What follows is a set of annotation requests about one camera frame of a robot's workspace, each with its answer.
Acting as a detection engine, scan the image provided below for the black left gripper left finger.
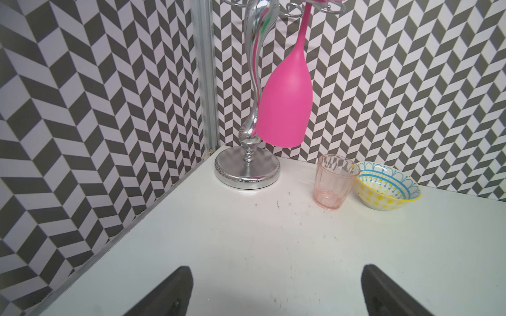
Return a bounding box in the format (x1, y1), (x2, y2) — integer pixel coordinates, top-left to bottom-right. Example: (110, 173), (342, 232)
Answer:
(124, 266), (194, 316)

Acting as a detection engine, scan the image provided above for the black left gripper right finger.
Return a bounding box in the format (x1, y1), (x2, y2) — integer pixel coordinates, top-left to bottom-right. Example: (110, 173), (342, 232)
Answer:
(361, 264), (432, 315)

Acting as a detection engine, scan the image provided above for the yellow blue patterned bowl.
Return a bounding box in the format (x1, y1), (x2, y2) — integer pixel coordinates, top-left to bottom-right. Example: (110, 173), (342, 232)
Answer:
(354, 161), (422, 211)

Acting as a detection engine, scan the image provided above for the pink ribbed glass tumbler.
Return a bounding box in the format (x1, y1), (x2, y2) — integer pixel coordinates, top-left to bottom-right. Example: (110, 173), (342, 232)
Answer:
(313, 154), (361, 210)

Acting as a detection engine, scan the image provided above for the pink plastic wine glass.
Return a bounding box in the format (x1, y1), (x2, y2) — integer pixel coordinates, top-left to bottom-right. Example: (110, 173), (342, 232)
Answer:
(254, 1), (325, 148)

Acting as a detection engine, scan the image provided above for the aluminium left corner post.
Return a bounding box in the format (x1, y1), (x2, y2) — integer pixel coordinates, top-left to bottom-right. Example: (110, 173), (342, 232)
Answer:
(191, 0), (220, 154)

